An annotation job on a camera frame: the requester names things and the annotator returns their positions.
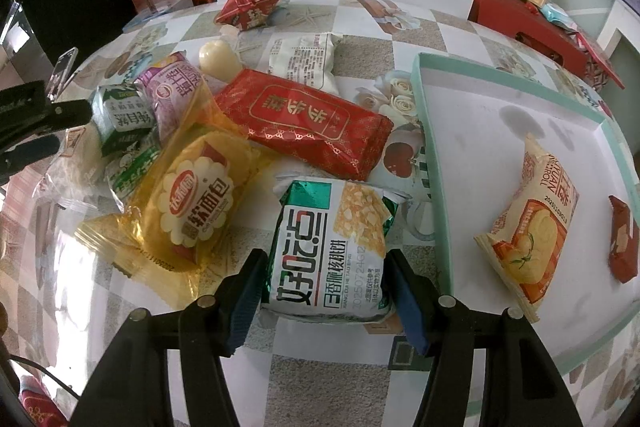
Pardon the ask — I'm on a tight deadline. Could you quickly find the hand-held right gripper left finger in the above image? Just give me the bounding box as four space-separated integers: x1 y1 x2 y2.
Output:
85 248 269 427

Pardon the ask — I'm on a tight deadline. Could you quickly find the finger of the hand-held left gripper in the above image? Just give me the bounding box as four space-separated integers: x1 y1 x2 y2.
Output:
0 81 94 148
0 134 61 182

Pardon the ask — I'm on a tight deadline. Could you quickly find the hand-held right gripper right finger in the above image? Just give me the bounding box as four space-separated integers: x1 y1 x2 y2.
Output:
385 248 568 427

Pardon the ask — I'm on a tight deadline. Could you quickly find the clear-wrapped white round pastry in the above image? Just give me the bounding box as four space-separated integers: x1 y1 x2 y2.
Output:
32 127 126 212

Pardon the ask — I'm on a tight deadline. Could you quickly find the green white milk packet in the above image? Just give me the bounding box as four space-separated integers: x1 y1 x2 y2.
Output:
91 83 151 158
107 142 166 202

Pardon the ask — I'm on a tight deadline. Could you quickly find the green white cookie packet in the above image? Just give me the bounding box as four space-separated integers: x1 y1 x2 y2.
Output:
260 177 401 325

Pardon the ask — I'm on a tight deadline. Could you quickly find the yellow clear bread packet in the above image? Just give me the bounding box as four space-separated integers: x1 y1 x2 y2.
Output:
75 82 276 278

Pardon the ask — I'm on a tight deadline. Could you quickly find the mint green shallow box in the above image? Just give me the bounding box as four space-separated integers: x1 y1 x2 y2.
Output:
411 53 640 378

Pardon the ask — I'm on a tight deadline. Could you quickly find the long red gold-print packet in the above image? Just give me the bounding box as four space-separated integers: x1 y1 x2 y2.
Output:
214 68 395 182

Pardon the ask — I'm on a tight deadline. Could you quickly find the smartphone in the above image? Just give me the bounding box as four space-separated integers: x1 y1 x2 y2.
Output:
46 47 80 100

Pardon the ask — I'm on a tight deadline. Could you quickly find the checkered printed tablecloth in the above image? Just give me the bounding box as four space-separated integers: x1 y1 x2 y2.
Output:
0 0 640 427

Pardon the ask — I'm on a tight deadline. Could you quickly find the pink purple snack packet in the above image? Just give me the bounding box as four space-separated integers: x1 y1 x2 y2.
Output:
132 52 211 142

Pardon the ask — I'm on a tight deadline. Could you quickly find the orange cream snack packet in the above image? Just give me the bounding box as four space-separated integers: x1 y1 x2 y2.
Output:
474 133 581 324

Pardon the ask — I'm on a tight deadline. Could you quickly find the red pyramid snack packet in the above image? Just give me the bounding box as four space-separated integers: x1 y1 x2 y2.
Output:
215 0 286 32

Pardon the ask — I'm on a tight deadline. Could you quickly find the small red brown packet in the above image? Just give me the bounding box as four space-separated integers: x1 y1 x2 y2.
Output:
607 195 640 284

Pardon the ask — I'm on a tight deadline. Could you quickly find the red cloth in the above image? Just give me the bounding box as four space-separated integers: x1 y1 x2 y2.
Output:
17 377 68 427

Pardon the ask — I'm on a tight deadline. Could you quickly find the white snack packet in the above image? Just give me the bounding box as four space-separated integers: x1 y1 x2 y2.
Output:
267 32 343 95

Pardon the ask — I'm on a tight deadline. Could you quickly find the large red box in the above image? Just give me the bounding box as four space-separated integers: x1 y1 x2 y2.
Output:
444 0 601 78

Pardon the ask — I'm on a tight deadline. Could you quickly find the light blue packet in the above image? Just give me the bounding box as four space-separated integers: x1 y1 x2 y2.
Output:
540 3 581 30

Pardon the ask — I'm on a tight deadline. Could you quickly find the white shelf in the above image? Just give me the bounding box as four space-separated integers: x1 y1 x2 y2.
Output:
597 0 640 68

